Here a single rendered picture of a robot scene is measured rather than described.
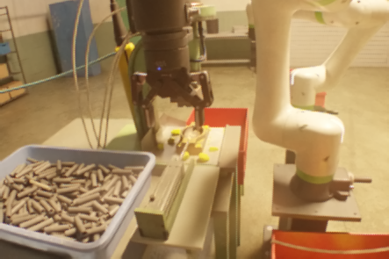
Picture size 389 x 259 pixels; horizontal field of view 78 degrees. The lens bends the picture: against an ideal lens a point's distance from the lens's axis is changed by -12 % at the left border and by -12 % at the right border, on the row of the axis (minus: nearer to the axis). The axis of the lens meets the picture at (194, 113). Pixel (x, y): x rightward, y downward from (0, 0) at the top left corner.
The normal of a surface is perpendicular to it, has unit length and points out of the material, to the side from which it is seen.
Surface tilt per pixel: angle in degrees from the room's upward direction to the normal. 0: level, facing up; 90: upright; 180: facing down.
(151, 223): 90
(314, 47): 90
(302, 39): 90
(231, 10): 90
